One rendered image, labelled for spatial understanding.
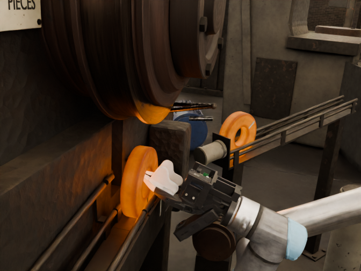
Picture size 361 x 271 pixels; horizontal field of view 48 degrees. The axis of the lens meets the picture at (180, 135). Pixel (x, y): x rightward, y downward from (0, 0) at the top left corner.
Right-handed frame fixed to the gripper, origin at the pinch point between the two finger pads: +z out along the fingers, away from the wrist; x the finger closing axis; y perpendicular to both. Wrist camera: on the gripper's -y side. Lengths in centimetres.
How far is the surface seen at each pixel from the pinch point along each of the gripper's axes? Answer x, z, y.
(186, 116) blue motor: -199, 19, -52
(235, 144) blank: -48, -16, -2
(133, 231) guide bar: 14.5, -4.3, -2.8
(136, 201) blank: 7.0, -1.6, -1.7
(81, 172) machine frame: 16.0, 7.9, 4.5
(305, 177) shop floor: -195, -74, -54
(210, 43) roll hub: -5.2, -1.7, 30.7
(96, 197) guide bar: 13.0, 4.8, -0.7
